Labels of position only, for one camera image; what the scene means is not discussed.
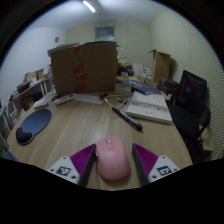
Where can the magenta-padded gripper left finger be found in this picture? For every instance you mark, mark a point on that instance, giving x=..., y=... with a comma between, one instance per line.
x=82, y=160

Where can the black marker pen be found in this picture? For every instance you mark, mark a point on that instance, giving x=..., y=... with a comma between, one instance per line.
x=128, y=119

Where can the white remote with display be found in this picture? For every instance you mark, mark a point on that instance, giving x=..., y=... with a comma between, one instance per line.
x=65, y=99

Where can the pink computer mouse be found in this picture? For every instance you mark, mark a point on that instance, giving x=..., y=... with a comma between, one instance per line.
x=112, y=160

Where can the dark blue mouse pad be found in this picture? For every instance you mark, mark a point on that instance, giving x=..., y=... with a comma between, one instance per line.
x=35, y=124

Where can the blue book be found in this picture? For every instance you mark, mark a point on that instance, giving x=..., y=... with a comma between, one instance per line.
x=146, y=89

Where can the black office chair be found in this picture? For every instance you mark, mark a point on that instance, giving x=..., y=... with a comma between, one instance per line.
x=190, y=100

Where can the round wall clock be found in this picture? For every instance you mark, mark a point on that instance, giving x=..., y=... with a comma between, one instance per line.
x=56, y=39

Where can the cluttered shelf unit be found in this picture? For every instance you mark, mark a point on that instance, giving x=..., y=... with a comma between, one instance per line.
x=30, y=88

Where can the tall open cardboard box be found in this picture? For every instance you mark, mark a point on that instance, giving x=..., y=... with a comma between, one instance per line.
x=160, y=65

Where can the black bag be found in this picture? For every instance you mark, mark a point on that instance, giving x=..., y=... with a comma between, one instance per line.
x=126, y=70

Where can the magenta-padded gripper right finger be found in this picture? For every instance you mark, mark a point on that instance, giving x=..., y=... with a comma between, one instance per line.
x=146, y=160

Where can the white book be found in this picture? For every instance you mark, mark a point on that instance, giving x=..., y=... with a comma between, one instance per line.
x=148, y=107

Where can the plain white paper sheet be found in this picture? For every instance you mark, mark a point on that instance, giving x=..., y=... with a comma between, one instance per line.
x=90, y=98

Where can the large brown cardboard box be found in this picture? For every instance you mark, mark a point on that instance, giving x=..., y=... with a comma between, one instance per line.
x=83, y=68

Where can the ceiling tube light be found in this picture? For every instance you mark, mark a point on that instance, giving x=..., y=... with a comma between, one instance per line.
x=89, y=6

